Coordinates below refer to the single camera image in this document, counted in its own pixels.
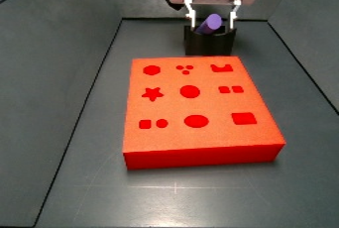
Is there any red shape sorter block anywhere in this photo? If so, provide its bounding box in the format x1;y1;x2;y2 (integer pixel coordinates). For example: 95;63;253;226
122;57;285;170

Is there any black curved cradle stand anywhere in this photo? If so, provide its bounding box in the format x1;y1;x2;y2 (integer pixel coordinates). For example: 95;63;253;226
185;26;238;56

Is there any purple cylinder peg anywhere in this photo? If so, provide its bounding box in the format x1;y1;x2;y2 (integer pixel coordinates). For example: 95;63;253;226
197;14;223;35

